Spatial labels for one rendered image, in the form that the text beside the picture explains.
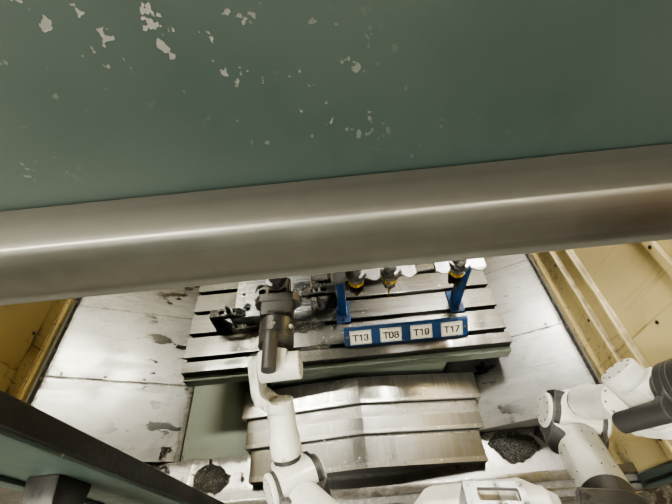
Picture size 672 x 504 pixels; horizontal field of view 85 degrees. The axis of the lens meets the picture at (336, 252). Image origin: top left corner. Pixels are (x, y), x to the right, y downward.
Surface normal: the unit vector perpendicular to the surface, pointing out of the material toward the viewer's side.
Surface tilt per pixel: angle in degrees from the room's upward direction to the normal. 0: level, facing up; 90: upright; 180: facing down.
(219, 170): 90
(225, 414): 0
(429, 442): 8
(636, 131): 90
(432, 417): 8
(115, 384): 23
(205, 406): 0
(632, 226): 90
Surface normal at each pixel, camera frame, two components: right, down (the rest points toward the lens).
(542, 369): -0.47, -0.56
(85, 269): 0.07, 0.74
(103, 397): 0.34, -0.65
